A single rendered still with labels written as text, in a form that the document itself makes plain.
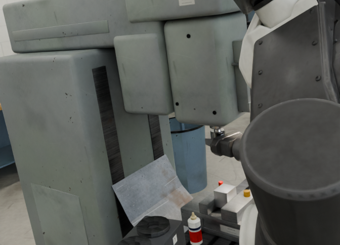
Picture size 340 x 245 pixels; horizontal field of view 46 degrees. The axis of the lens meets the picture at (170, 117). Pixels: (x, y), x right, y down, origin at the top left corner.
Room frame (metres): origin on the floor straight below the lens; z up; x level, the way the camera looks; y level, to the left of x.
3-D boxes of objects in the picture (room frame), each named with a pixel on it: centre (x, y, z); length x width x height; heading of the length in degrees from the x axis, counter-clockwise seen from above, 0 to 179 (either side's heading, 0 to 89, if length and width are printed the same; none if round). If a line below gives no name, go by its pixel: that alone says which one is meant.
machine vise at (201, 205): (1.20, -0.17, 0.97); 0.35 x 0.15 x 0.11; 49
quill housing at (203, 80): (1.21, -0.14, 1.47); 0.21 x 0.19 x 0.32; 141
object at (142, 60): (1.33, 0.01, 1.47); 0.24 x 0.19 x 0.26; 141
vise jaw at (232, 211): (1.18, -0.19, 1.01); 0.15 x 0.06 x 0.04; 139
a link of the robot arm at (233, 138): (1.13, -0.20, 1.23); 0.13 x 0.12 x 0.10; 123
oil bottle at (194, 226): (1.14, -0.03, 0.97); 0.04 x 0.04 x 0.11
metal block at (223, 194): (1.22, -0.15, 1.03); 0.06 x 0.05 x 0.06; 139
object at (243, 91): (1.14, -0.23, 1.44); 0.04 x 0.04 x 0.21; 51
